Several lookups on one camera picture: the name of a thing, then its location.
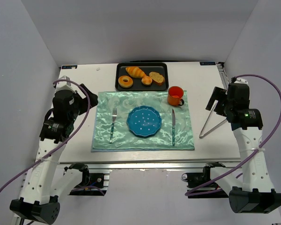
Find glazed donut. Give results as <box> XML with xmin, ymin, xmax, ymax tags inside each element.
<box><xmin>118</xmin><ymin>75</ymin><xmax>133</xmax><ymax>89</ymax></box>

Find metal serving tongs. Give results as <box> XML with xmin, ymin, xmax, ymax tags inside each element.
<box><xmin>199</xmin><ymin>103</ymin><xmax>227</xmax><ymax>139</ymax></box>

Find black baking tray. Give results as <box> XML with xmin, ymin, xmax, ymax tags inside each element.
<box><xmin>115</xmin><ymin>62</ymin><xmax>169</xmax><ymax>91</ymax></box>

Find blue dotted plate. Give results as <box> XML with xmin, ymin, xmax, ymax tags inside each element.
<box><xmin>126</xmin><ymin>105</ymin><xmax>162</xmax><ymax>138</ymax></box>

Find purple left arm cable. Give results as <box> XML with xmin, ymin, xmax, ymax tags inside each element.
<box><xmin>0</xmin><ymin>79</ymin><xmax>92</xmax><ymax>218</ymax></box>

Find knife with teal handle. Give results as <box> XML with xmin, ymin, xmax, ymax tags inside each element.
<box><xmin>172</xmin><ymin>109</ymin><xmax>176</xmax><ymax>146</ymax></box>

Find croissant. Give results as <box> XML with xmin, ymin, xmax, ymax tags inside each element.
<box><xmin>125</xmin><ymin>67</ymin><xmax>146</xmax><ymax>79</ymax></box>

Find orange enamel mug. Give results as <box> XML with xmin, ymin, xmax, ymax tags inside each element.
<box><xmin>167</xmin><ymin>86</ymin><xmax>185</xmax><ymax>106</ymax></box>

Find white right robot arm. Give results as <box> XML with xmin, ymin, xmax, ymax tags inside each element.
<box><xmin>205</xmin><ymin>79</ymin><xmax>281</xmax><ymax>214</ymax></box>

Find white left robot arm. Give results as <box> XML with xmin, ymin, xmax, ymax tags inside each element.
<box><xmin>10</xmin><ymin>76</ymin><xmax>98</xmax><ymax>225</ymax></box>

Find green satin placemat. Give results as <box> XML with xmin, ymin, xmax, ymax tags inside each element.
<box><xmin>91</xmin><ymin>91</ymin><xmax>195</xmax><ymax>152</ymax></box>

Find fork with teal handle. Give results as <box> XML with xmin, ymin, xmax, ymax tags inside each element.
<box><xmin>109</xmin><ymin>108</ymin><xmax>117</xmax><ymax>143</ymax></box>

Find bread slice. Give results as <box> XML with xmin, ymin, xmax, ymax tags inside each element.
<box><xmin>149</xmin><ymin>72</ymin><xmax>165</xmax><ymax>86</ymax></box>

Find blue label left corner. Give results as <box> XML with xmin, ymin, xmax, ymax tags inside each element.
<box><xmin>61</xmin><ymin>65</ymin><xmax>78</xmax><ymax>69</ymax></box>

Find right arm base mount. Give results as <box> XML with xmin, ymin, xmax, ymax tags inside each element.
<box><xmin>181</xmin><ymin>162</ymin><xmax>228</xmax><ymax>199</ymax></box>

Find small round bun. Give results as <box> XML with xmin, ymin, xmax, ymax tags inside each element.
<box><xmin>141</xmin><ymin>76</ymin><xmax>153</xmax><ymax>86</ymax></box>

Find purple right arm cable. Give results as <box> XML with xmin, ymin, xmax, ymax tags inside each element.
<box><xmin>184</xmin><ymin>74</ymin><xmax>281</xmax><ymax>197</ymax></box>

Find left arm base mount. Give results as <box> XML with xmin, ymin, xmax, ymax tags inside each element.
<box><xmin>63</xmin><ymin>163</ymin><xmax>107</xmax><ymax>196</ymax></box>

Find aluminium table frame rail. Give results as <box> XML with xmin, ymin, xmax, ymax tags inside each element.
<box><xmin>216</xmin><ymin>62</ymin><xmax>229</xmax><ymax>90</ymax></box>

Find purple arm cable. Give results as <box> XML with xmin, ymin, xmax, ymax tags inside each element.
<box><xmin>0</xmin><ymin>79</ymin><xmax>92</xmax><ymax>218</ymax></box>
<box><xmin>184</xmin><ymin>74</ymin><xmax>281</xmax><ymax>197</ymax></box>

